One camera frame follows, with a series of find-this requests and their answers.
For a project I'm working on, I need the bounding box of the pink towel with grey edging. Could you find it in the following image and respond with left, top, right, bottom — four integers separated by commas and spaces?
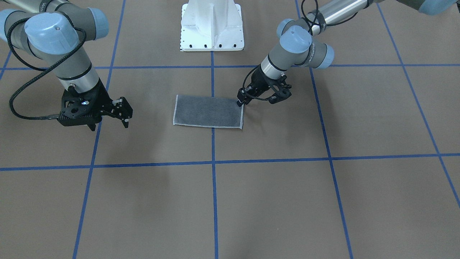
173, 95, 244, 129

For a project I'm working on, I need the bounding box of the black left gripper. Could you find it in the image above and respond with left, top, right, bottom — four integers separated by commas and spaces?
236, 66, 284, 107

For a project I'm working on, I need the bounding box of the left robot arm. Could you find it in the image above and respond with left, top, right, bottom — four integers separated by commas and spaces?
236, 0, 375, 106

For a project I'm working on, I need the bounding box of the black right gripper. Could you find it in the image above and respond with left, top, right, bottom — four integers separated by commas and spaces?
61, 80, 133, 132

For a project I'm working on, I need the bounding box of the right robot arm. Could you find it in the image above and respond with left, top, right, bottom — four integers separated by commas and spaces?
1, 0, 133, 131

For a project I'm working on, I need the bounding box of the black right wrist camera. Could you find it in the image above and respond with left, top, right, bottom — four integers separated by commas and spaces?
57, 90, 101, 127

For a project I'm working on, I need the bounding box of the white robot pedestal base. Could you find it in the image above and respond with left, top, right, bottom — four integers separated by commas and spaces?
180, 0, 245, 51

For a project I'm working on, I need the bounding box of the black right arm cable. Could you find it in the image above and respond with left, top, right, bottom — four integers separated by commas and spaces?
7, 16, 87, 120

